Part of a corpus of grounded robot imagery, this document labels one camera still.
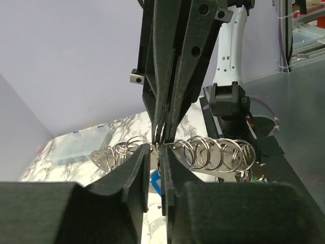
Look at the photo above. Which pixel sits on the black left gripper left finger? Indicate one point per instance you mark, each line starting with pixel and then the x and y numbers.
pixel 109 210

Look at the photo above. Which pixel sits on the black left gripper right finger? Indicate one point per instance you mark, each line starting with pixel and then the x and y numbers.
pixel 209 212

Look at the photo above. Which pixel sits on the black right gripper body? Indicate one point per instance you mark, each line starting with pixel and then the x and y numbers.
pixel 145 74

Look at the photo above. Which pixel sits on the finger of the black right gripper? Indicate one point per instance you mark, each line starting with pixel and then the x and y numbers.
pixel 165 19
pixel 200 19

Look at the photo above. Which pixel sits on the blue key tag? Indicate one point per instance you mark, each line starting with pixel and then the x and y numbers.
pixel 155 181

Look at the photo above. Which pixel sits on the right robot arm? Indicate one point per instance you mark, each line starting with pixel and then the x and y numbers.
pixel 228 100

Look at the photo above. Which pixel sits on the clear plastic screw organizer box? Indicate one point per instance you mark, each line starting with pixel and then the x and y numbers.
pixel 77 146

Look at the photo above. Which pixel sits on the aluminium rail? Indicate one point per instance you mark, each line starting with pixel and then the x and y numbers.
pixel 300 32

